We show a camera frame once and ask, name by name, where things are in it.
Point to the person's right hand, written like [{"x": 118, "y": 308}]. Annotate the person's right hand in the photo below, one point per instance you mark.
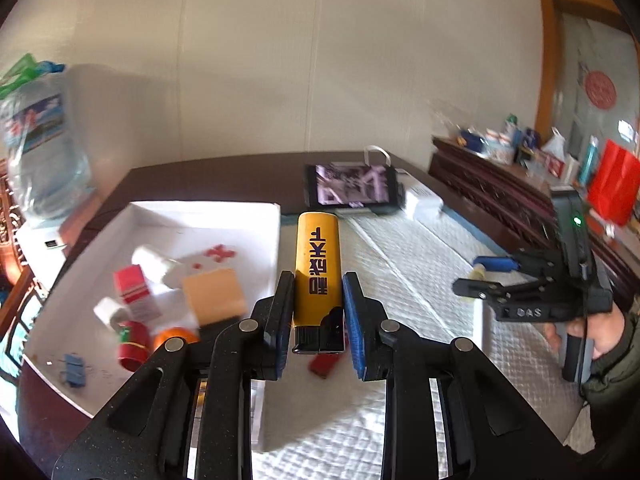
[{"x": 607, "y": 330}]

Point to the wooden framed door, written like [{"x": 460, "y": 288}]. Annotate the wooden framed door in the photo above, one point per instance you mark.
[{"x": 590, "y": 35}]

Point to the green and white bottle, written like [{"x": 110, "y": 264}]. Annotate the green and white bottle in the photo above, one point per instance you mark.
[{"x": 512, "y": 127}]

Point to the red paper bag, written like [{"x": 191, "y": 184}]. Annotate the red paper bag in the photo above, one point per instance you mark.
[{"x": 615, "y": 185}]

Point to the red and white small box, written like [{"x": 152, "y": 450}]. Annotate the red and white small box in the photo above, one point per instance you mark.
[{"x": 135, "y": 292}]

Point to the blue tin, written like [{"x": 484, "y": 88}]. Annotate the blue tin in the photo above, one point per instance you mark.
[{"x": 472, "y": 141}]

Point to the patterned tin box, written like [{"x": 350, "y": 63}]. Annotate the patterned tin box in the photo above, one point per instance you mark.
[{"x": 499, "y": 152}]

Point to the plain red box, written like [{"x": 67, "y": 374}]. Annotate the plain red box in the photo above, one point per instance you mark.
[{"x": 325, "y": 365}]

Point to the yellow lighter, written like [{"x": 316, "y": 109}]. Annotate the yellow lighter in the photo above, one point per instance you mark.
[{"x": 317, "y": 270}]

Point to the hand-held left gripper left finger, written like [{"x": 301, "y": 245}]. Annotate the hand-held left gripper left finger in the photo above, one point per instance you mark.
[{"x": 282, "y": 330}]

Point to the person's right forearm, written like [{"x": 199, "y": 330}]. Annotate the person's right forearm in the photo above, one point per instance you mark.
[{"x": 620, "y": 390}]

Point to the tan sponge block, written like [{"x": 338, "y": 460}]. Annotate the tan sponge block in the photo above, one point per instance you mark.
[{"x": 215, "y": 295}]

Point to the white power adapter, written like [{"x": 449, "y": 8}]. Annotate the white power adapter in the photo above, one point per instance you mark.
[{"x": 422, "y": 202}]

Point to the blue binder clip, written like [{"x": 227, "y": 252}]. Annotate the blue binder clip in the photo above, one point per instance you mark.
[{"x": 72, "y": 370}]

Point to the round red door sticker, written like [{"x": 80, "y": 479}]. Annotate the round red door sticker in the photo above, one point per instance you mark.
[{"x": 600, "y": 89}]

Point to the white quilted mat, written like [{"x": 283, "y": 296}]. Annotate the white quilted mat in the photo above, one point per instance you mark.
[{"x": 425, "y": 270}]

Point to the black smartphone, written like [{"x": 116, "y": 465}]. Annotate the black smartphone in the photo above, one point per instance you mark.
[{"x": 350, "y": 185}]

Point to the white plastic bag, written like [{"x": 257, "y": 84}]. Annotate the white plastic bag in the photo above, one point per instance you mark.
[{"x": 555, "y": 144}]

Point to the clear blue water jug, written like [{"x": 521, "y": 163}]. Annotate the clear blue water jug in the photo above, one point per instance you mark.
[{"x": 42, "y": 150}]

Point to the carved wooden chair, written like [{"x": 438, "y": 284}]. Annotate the carved wooden chair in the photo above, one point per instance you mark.
[{"x": 7, "y": 220}]

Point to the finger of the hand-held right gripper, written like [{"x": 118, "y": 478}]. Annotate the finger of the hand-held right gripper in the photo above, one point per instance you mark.
[
  {"x": 500, "y": 263},
  {"x": 475, "y": 287}
]

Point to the white dispenser base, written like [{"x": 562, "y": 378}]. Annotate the white dispenser base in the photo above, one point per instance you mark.
[{"x": 40, "y": 255}]

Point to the large white bottle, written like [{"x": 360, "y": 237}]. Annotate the large white bottle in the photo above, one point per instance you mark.
[{"x": 157, "y": 265}]

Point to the blue tall bottle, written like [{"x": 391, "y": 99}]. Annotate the blue tall bottle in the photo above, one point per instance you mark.
[{"x": 590, "y": 160}]

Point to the small white bottle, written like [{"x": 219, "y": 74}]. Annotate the small white bottle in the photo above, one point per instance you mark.
[{"x": 110, "y": 312}]

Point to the green plastic bag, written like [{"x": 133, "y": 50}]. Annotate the green plastic bag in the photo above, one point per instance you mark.
[{"x": 27, "y": 72}]

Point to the white shallow tray box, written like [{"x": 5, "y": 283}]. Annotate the white shallow tray box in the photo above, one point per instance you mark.
[{"x": 165, "y": 225}]

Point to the orange mandarin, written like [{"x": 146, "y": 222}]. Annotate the orange mandarin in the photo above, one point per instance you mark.
[{"x": 175, "y": 335}]

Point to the dark carved wooden cabinet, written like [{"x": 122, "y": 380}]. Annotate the dark carved wooden cabinet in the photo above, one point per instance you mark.
[{"x": 500, "y": 195}]

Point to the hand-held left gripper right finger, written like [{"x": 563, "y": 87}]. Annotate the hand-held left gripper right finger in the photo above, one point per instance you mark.
[{"x": 352, "y": 330}]

